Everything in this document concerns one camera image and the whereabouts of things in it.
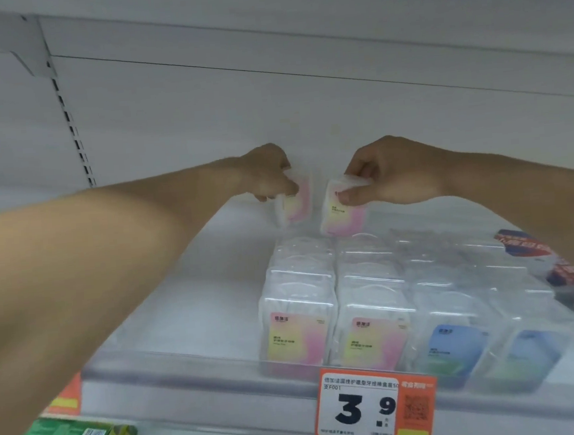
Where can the person's left hand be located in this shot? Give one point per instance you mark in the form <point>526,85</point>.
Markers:
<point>263,172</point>

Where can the person's right hand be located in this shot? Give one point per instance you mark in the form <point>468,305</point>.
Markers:
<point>402,171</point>

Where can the pink label small box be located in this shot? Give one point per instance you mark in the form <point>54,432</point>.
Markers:
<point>344,218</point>
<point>296,209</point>

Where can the pile of red small boxes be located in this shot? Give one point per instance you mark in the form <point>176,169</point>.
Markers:
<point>532,250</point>

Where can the pile of teal small boxes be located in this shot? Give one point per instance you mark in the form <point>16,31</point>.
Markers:
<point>456,350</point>

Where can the person's right forearm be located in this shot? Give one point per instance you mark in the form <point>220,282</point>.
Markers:
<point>538,195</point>

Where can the person's left forearm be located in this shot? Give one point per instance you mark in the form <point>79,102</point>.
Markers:
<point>72,266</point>

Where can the orange white price tag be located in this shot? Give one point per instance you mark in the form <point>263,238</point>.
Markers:
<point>65,398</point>
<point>351,408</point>

